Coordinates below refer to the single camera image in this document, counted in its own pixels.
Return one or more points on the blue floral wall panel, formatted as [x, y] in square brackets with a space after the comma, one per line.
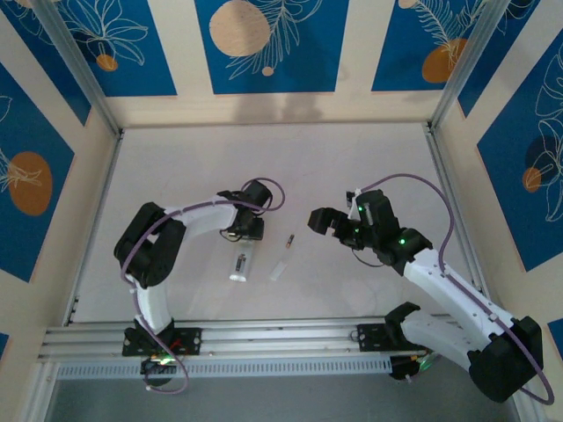
[556, 336]
[308, 66]
[53, 53]
[145, 66]
[3, 345]
[497, 44]
[506, 198]
[396, 44]
[17, 242]

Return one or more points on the white remote battery cover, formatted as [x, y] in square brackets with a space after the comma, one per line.
[278, 269]

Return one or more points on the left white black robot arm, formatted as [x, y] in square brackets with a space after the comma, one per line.
[198, 220]

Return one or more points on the aluminium table side rail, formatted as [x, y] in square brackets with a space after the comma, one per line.
[97, 215]
[440, 154]

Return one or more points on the white remote control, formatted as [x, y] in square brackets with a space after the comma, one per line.
[248, 264]

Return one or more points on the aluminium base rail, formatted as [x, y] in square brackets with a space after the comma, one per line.
[286, 338]

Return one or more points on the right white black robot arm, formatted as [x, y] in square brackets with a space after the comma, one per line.
[444, 285]

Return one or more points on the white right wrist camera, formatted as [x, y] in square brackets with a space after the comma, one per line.
[352, 211]

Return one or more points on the aluminium frame post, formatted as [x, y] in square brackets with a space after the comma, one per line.
[462, 66]
[79, 66]

